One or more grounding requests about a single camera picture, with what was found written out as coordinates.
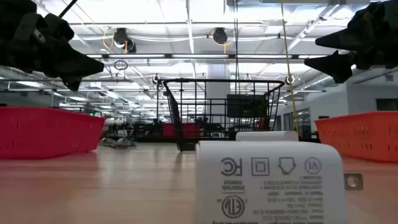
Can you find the black monitor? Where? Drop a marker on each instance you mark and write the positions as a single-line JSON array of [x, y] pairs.
[[247, 105]]

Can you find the long ceiling light strip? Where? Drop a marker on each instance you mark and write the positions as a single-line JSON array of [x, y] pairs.
[[199, 56]]

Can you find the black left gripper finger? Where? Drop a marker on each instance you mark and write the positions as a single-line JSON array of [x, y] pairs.
[[74, 63], [73, 83]]

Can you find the orange plastic basket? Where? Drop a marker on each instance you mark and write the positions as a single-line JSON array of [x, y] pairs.
[[360, 137]]

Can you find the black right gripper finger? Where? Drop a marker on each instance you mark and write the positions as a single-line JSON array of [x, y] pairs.
[[339, 67], [342, 39]]

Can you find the red background bins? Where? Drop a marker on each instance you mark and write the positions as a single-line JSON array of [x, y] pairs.
[[169, 130]]

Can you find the white charger block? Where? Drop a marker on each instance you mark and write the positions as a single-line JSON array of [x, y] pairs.
[[208, 186], [267, 136]]

